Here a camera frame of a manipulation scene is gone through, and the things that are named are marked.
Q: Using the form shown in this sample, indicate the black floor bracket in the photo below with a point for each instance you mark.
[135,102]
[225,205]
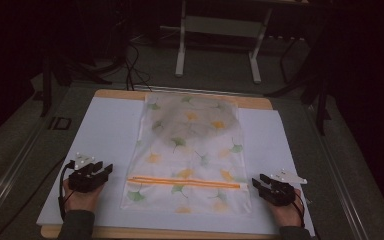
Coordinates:
[60,123]

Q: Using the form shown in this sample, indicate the person's right hand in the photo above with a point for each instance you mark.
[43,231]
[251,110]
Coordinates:
[285,215]

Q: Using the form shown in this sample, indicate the white table mat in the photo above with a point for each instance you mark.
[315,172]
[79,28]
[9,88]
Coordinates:
[113,133]

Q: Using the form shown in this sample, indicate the person's left hand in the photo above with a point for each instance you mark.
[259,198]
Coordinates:
[80,200]

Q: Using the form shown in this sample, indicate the white metal stand frame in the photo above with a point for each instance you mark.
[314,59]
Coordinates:
[220,30]

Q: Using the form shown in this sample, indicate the metal floor rail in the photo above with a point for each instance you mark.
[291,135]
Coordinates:
[338,173]
[11,173]

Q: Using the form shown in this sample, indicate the white leaf-print laundry bag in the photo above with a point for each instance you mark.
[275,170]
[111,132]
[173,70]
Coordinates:
[186,166]

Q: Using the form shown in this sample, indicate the black tripod stand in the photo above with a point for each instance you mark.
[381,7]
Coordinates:
[320,90]

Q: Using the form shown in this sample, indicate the dark cloth inside bag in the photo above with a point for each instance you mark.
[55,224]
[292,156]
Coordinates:
[196,116]

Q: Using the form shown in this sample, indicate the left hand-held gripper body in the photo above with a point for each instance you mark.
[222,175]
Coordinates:
[84,181]

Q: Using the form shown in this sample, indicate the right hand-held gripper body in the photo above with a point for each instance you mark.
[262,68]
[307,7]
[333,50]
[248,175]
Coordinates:
[280,191]

